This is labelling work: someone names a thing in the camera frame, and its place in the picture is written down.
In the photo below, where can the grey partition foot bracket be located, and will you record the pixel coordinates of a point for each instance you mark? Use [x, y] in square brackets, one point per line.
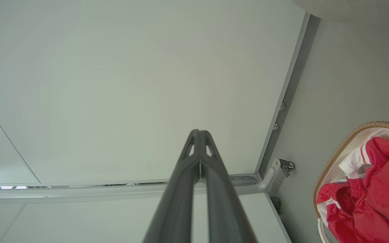
[272, 175]

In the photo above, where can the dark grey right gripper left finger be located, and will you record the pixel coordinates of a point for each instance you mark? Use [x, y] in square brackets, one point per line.
[177, 202]

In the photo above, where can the grey partition bottom rail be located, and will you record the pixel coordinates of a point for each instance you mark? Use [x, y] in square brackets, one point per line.
[284, 101]

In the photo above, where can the red and white garment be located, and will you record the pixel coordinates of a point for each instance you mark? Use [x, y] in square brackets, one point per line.
[383, 189]

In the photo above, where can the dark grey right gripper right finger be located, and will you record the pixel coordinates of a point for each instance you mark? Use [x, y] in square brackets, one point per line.
[225, 209]

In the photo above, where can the black caster wheel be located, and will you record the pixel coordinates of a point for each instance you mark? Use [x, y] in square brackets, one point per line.
[287, 166]

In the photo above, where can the white basket liner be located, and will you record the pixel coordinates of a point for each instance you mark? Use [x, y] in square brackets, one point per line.
[377, 132]

